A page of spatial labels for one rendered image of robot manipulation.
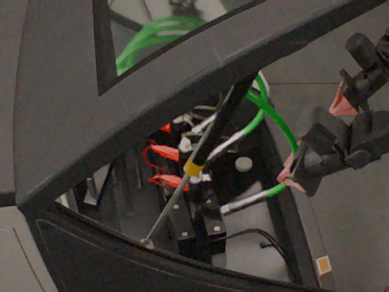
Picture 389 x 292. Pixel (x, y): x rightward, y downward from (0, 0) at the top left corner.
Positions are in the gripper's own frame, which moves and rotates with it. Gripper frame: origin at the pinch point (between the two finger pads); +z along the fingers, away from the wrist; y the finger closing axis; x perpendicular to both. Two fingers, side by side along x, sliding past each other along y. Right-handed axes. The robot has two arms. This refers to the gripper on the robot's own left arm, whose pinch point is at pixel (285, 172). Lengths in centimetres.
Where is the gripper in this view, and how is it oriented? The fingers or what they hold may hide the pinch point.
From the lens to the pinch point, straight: 127.7
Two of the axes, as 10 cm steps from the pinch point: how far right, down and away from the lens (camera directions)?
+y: -4.7, 7.5, -4.6
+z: -5.2, 1.9, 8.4
